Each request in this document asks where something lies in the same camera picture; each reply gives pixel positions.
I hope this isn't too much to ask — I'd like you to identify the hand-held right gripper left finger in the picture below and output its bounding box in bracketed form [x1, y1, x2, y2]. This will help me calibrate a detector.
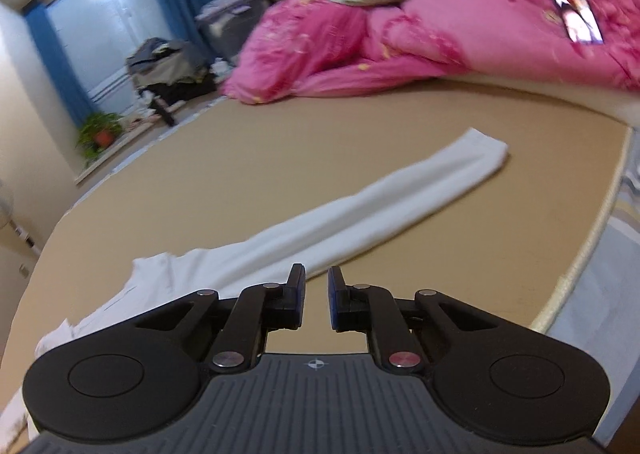
[132, 263, 307, 376]

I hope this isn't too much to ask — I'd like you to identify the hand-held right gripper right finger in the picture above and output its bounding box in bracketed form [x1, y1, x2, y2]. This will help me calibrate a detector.
[327, 265, 498, 378]

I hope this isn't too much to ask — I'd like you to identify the white long-sleeve shirt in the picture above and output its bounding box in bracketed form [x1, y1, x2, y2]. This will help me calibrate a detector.
[35, 128, 510, 356]

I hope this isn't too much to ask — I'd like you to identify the pile of dark clothes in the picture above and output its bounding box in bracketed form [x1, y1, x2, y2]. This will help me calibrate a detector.
[125, 37, 219, 110]

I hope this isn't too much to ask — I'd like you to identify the potted green plant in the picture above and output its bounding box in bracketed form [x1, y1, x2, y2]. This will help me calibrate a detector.
[75, 111, 126, 169]

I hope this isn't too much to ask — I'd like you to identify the clear plastic storage box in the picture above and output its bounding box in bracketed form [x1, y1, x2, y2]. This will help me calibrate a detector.
[195, 0, 272, 65]

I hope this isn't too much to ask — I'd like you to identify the white standing fan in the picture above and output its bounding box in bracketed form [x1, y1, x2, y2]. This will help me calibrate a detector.
[0, 178, 15, 235]

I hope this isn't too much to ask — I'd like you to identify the pink quilt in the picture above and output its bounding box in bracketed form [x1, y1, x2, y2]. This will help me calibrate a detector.
[220, 0, 640, 107]

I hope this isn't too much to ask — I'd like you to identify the frosted glass window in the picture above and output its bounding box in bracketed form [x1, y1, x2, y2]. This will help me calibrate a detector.
[46, 0, 168, 115]

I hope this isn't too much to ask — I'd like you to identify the smartphone with lit screen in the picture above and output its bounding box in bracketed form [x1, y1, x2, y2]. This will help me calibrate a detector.
[544, 0, 604, 44]

